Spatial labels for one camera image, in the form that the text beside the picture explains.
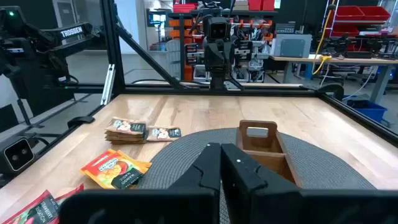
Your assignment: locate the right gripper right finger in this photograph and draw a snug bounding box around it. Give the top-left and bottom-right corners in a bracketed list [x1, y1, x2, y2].
[221, 143, 398, 224]

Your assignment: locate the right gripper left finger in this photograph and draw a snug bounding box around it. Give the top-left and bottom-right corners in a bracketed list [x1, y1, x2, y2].
[58, 142, 221, 224]

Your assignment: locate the orange mango tea bag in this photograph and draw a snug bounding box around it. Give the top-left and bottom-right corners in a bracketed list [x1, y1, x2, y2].
[116, 149, 153, 175]
[80, 149, 144, 190]

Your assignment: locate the red strawberry tea bag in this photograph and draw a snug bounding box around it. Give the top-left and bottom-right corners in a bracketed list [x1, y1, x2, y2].
[0, 189, 62, 224]
[54, 183, 85, 203]

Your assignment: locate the black storage shelf rack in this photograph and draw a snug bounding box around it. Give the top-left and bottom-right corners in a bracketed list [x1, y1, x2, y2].
[167, 9, 277, 82]

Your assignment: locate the wooden compartment box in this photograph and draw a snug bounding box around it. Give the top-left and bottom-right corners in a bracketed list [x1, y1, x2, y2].
[235, 119, 302, 187]

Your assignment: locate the red plastic storage bin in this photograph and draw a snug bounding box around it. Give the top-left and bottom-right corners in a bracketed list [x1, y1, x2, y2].
[173, 2, 198, 14]
[248, 0, 276, 12]
[359, 6, 391, 22]
[331, 24, 361, 37]
[329, 5, 365, 21]

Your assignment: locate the round grey woven placemat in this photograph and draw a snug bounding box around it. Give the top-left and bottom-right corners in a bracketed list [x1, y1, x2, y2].
[136, 127, 377, 224]

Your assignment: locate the grey equipment box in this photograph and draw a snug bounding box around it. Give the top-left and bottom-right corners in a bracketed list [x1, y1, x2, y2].
[273, 33, 313, 58]

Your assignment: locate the wooden workshop desk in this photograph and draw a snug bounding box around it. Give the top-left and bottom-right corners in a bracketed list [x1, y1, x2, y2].
[269, 55, 398, 103]

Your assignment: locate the blue plastic bin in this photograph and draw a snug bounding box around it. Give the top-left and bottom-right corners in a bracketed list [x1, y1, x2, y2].
[343, 99, 388, 123]

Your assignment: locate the black aluminium table frame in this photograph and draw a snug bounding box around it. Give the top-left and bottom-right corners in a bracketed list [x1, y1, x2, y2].
[37, 0, 398, 156]

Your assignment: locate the yellow hanging cable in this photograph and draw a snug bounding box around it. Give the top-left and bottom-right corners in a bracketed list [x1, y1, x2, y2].
[312, 0, 337, 75]

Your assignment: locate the silver aluminium bracket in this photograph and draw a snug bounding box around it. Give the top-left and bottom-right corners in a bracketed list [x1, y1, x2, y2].
[99, 63, 116, 106]

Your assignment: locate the black frame clamp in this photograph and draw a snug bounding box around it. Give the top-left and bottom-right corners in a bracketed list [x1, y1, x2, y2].
[67, 115, 96, 129]
[317, 83, 345, 101]

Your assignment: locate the small black depth camera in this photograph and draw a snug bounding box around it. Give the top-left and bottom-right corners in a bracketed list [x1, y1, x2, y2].
[0, 135, 35, 175]

